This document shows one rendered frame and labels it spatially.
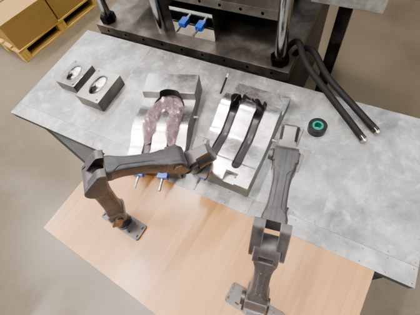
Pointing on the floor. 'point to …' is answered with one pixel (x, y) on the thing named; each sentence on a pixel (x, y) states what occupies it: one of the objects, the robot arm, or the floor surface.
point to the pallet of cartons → (36, 22)
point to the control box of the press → (339, 27)
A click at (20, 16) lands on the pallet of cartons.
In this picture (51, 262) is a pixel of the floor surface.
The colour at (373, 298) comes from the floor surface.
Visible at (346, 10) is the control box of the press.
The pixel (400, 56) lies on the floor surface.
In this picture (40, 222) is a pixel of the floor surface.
